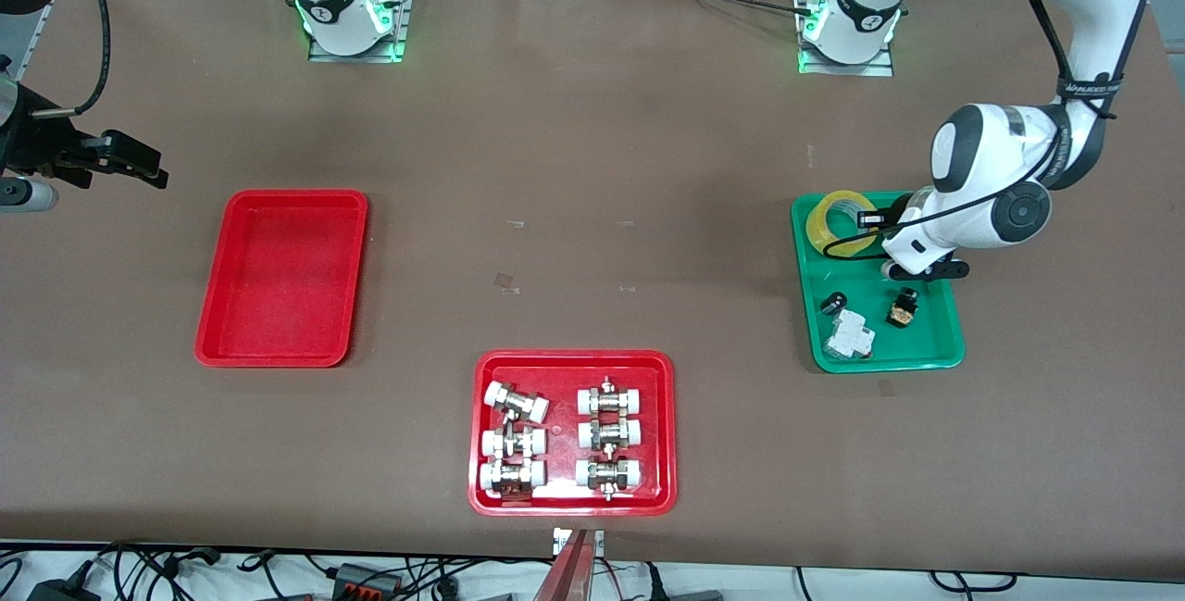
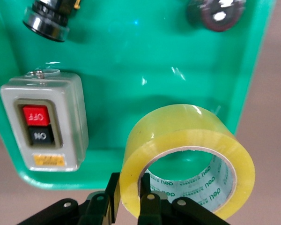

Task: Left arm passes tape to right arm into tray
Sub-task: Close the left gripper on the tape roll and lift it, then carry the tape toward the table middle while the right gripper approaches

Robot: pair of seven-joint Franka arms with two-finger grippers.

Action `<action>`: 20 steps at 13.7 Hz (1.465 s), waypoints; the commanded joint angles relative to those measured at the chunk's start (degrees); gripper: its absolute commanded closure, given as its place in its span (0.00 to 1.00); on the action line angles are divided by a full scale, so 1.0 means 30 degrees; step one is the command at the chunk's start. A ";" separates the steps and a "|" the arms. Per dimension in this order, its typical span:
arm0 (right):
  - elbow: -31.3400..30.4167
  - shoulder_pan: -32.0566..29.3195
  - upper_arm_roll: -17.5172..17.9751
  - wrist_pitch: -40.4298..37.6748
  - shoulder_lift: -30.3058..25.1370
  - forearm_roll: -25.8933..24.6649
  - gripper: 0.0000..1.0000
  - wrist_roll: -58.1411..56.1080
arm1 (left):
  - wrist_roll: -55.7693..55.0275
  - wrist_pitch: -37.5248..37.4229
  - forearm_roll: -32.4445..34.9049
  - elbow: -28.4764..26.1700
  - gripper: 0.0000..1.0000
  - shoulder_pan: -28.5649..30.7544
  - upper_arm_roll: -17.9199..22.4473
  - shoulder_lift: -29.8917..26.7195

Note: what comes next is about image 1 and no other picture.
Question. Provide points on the grey connector block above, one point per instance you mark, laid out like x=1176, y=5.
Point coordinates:
x=366, y=581

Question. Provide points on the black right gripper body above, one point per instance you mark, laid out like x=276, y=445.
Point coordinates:
x=42, y=143

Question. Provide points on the black yellow push button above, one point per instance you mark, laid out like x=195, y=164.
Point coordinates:
x=902, y=309

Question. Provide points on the silver metal bracket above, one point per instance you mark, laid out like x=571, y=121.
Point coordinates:
x=597, y=541

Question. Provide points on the white circuit breaker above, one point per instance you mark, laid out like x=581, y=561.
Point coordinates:
x=850, y=336

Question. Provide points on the red plastic tray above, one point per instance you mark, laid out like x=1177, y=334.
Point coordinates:
x=562, y=490
x=278, y=277

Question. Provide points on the aluminium arm base plate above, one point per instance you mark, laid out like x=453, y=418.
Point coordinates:
x=396, y=27
x=879, y=69

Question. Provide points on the brown tape square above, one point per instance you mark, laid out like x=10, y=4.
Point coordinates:
x=505, y=281

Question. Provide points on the small black cylinder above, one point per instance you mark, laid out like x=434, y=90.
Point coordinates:
x=834, y=303

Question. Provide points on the green plastic tray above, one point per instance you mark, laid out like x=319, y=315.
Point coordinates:
x=912, y=346

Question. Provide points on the black power adapter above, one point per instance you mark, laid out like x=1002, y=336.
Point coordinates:
x=60, y=592

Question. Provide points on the red aluminium bar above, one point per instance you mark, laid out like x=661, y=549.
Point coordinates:
x=567, y=578

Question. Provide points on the white metal pipe fitting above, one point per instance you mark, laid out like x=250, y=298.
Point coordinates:
x=518, y=404
x=509, y=476
x=514, y=443
x=609, y=473
x=611, y=400
x=611, y=434

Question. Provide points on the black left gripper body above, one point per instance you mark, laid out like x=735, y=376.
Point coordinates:
x=894, y=213

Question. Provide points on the yellow tape roll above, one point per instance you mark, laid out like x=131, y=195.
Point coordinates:
x=819, y=226

